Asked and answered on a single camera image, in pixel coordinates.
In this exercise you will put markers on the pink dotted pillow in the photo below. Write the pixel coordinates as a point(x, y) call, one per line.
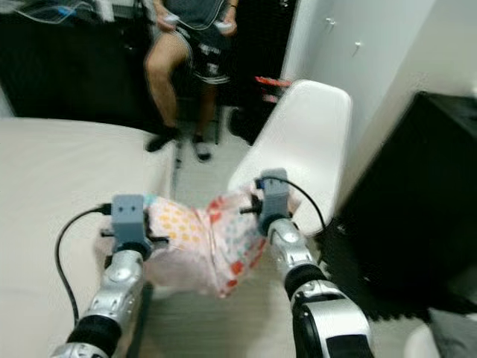
point(209, 246)

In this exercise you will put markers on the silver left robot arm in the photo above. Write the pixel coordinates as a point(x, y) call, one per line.
point(119, 287)

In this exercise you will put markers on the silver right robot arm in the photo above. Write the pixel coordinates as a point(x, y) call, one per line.
point(291, 246)

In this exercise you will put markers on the white plastic chair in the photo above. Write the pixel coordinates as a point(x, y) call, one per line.
point(305, 127)

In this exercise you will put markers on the white bed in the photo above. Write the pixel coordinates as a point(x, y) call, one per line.
point(59, 179)

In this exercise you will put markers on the black cabinet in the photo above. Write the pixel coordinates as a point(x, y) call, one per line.
point(417, 194)

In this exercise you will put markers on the person in grey shirt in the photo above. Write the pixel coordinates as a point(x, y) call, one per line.
point(205, 52)

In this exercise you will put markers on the black desk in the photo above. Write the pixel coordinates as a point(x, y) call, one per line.
point(74, 74)

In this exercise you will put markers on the white wardrobe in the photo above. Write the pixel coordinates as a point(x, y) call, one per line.
point(350, 37)

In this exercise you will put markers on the light grey right wrist camera mount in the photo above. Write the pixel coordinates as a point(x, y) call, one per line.
point(276, 190)

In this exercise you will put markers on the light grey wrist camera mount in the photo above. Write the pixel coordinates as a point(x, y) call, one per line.
point(276, 190)
point(128, 216)

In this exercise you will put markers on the light grey left wrist camera mount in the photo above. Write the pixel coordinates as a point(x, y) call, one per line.
point(128, 216)

